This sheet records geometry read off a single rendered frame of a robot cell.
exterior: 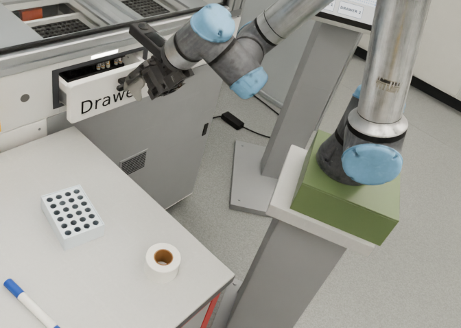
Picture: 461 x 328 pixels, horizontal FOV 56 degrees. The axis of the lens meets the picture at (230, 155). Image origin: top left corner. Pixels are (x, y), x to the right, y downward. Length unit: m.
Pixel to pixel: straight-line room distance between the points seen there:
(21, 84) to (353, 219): 0.83
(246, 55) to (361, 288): 1.44
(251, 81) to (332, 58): 1.07
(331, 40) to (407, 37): 1.09
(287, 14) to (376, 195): 0.49
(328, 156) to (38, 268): 0.70
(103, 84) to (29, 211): 0.34
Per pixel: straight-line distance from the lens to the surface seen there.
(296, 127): 2.08
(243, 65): 0.86
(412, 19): 0.79
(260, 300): 1.48
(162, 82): 0.98
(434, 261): 2.45
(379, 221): 1.10
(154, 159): 1.61
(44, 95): 1.13
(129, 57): 1.29
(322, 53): 1.89
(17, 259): 0.94
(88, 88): 1.09
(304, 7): 0.92
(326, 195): 1.07
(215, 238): 1.97
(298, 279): 1.35
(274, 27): 0.94
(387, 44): 0.80
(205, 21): 0.83
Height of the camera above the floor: 1.52
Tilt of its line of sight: 40 degrees down
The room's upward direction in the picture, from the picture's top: 18 degrees clockwise
